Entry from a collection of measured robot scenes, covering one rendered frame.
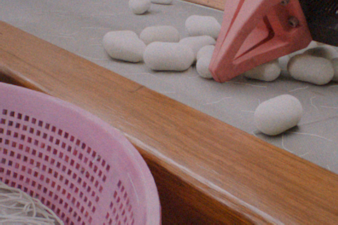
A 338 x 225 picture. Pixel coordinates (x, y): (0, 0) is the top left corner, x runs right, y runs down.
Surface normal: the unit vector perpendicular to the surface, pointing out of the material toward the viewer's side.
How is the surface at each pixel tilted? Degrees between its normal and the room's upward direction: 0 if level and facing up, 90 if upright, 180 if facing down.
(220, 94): 0
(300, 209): 0
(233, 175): 0
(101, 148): 75
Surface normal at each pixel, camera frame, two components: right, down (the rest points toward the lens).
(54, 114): -0.57, -0.01
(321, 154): 0.08, -0.93
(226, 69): 0.57, 0.43
